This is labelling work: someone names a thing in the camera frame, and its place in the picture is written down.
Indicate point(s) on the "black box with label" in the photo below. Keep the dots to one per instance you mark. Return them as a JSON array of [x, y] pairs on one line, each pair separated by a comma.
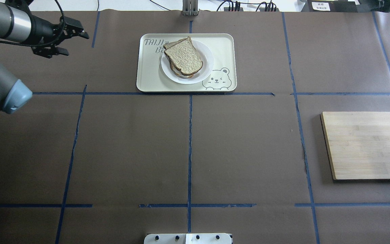
[[335, 6]]

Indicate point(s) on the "black power strip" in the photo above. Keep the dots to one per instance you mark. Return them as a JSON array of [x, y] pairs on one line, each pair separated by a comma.
[[250, 7]]

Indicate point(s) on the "cream bear tray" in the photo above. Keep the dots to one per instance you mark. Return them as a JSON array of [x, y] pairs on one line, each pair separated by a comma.
[[151, 79]]

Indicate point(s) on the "wooden cutting board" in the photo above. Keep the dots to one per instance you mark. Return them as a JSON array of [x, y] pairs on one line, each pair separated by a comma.
[[358, 144]]

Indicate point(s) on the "aluminium frame post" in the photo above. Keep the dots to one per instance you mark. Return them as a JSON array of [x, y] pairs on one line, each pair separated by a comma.
[[190, 8]]

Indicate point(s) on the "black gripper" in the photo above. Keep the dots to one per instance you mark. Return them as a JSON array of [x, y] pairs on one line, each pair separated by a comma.
[[42, 30]]

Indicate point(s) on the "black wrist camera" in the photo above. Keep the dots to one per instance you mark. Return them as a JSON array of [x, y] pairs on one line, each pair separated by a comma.
[[22, 5]]

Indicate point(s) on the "white round plate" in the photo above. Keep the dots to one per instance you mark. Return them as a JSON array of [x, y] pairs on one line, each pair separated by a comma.
[[206, 57]]

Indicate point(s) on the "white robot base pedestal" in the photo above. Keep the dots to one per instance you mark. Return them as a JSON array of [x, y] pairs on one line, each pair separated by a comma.
[[188, 238]]

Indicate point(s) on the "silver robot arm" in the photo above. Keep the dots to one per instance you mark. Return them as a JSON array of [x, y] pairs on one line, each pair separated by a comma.
[[20, 28]]

